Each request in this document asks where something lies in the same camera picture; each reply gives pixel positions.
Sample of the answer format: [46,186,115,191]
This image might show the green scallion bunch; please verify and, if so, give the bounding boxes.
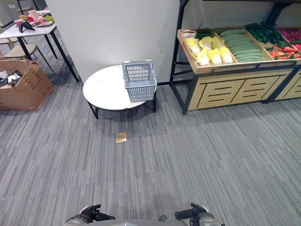
[182,23,215,41]

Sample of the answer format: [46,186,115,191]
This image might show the pale green loofah gourd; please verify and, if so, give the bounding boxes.
[223,39,256,47]
[236,58,267,63]
[220,29,247,37]
[227,45,259,51]
[234,54,265,59]
[231,49,262,55]
[221,34,250,41]

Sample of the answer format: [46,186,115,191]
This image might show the wooden produce display stand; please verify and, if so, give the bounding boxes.
[169,0,301,116]

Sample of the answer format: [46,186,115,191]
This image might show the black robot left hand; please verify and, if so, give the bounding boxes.
[79,204,116,223]

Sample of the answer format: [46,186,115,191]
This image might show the pink dragon fruit pile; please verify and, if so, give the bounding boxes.
[279,27,301,42]

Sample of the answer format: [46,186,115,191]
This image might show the brown cardboard box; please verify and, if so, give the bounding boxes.
[0,58,55,112]

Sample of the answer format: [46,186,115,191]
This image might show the small brown floor card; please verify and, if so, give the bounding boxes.
[115,132,128,144]

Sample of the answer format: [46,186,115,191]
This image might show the black frame chair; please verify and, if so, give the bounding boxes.
[17,0,41,15]

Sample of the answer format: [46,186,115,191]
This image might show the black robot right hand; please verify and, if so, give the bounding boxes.
[174,202,209,221]

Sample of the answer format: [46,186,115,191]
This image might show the black and white box contents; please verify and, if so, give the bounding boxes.
[0,69,24,89]

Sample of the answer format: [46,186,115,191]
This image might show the white rectangular table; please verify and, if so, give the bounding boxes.
[0,20,79,83]

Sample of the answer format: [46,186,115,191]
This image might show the pink plastic toy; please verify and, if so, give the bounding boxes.
[27,9,51,26]

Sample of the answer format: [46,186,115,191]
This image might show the round white low table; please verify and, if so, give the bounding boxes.
[82,65,158,120]

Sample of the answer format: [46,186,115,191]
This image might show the yellow napa cabbage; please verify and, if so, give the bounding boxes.
[185,38,202,54]
[198,36,214,50]
[196,49,211,67]
[206,48,223,66]
[218,46,234,65]
[211,36,225,50]

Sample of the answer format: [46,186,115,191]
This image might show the beige chair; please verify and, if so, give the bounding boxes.
[1,43,55,73]
[0,37,20,50]

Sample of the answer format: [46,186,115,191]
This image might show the grey plastic shopping basket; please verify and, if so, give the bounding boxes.
[121,58,158,103]

